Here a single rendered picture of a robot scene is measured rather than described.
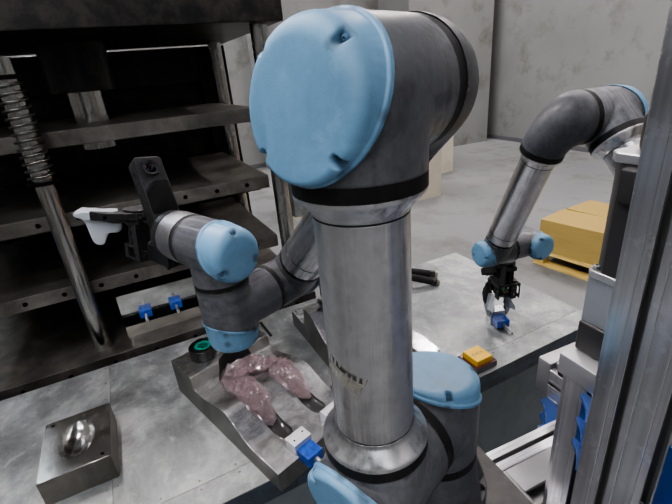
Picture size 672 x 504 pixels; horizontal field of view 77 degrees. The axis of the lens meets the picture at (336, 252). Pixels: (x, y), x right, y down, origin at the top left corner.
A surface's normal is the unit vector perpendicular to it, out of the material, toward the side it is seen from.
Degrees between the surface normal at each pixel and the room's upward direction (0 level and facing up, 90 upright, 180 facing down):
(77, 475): 90
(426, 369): 8
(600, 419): 90
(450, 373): 8
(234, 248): 90
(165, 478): 0
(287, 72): 82
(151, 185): 61
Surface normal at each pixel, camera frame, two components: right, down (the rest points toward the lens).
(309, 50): -0.66, 0.23
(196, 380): 0.68, 0.07
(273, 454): -0.08, -0.91
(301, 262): -0.38, 0.61
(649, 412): -0.92, 0.22
